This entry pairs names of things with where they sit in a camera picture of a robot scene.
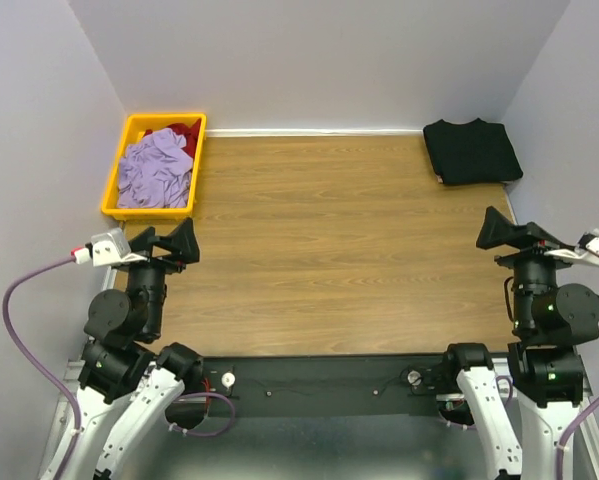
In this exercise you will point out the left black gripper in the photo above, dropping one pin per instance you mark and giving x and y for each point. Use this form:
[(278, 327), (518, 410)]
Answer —
[(182, 241)]

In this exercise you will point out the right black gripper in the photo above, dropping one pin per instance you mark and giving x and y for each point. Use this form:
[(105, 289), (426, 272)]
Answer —
[(532, 238)]

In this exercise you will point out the black t shirt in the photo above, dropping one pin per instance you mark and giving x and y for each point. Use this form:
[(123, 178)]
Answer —
[(477, 152)]

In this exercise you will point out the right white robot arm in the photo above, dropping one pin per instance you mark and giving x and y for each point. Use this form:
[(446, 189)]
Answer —
[(549, 321)]

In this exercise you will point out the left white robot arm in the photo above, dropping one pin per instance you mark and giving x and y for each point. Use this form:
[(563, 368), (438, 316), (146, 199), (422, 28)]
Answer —
[(123, 388)]

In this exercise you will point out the lavender t shirt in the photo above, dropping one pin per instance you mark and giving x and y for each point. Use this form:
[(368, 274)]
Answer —
[(155, 172)]

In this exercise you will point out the red t shirt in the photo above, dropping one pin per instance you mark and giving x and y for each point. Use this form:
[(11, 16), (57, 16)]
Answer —
[(191, 137)]

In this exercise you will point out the yellow plastic bin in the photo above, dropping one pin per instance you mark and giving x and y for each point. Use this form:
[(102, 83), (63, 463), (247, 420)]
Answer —
[(135, 129)]

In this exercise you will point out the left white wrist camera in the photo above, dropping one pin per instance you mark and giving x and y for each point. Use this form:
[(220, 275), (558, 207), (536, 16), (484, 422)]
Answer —
[(110, 248)]

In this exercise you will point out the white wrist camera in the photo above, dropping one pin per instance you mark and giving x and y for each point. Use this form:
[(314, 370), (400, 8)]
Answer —
[(110, 248), (585, 252)]

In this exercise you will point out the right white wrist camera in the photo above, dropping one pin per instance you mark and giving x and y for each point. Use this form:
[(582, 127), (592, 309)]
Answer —
[(585, 252)]

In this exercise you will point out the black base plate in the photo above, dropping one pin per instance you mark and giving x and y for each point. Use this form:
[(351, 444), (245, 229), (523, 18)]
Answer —
[(329, 386)]

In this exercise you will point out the aluminium frame rail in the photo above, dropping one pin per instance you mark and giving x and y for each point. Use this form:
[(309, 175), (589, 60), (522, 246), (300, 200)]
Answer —
[(187, 413)]

